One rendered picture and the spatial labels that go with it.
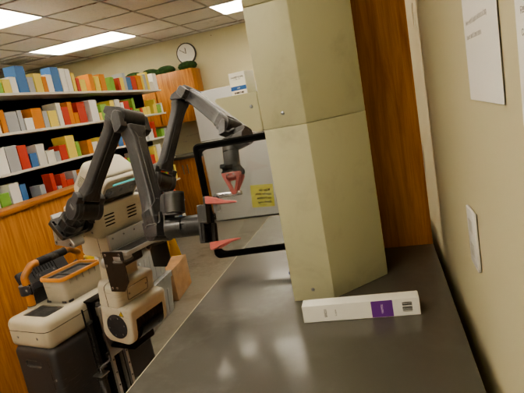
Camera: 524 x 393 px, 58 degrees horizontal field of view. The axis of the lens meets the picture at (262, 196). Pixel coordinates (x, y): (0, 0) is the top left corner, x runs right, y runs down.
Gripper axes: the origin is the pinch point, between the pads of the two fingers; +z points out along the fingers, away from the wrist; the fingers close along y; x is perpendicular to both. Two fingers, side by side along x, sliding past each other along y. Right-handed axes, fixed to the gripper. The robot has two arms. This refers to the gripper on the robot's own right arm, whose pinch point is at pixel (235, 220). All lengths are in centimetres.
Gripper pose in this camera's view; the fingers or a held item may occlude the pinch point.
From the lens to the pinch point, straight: 124.8
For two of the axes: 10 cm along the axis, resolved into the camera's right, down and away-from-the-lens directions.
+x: 2.8, 0.5, 9.6
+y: -1.1, -9.9, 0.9
